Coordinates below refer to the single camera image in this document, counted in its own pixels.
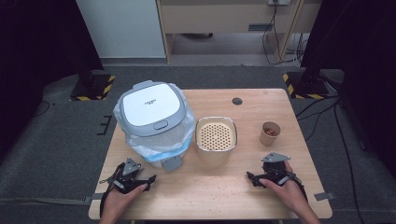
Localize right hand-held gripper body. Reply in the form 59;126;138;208
261;151;300;188

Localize brown paper cup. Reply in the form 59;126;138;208
259;120;282;147

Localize black curtain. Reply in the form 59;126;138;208
300;0;396;171
0;0;105;162

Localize left hand-held gripper cable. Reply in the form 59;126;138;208
98;162;124;218

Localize black floor cables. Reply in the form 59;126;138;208
295;92;366;224

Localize black cables under desk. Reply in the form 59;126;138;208
261;0;310;67

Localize person's right hand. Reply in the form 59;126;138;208
260;161;312;218

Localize black tape floor mark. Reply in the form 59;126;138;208
96;115;113;136

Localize thin black floor cable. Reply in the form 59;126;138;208
32;100;51;118

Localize person's left hand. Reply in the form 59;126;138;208
99;183;149;220

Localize white grey pedal trash can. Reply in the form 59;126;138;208
113;79;196;172

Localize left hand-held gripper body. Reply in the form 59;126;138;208
106;157;148;194

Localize red-brown food scraps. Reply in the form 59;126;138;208
264;123;279;137

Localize light wooden desk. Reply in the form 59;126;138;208
155;0;323;64

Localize black stand base yellow stripes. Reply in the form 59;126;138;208
282;69;331;101
69;69;116;102

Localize right hand-held gripper cable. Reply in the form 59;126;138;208
289;172;310;203

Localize grey tape strip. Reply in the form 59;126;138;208
313;191;336;202
82;192;106;205

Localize beige container with strainer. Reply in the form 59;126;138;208
194;116;238;167

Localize hand-held gripper cable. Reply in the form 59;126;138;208
98;162;124;218
289;172;310;203

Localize white cabinet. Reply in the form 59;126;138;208
75;0;166;59

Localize clear plastic trash bag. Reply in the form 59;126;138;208
113;98;196;162

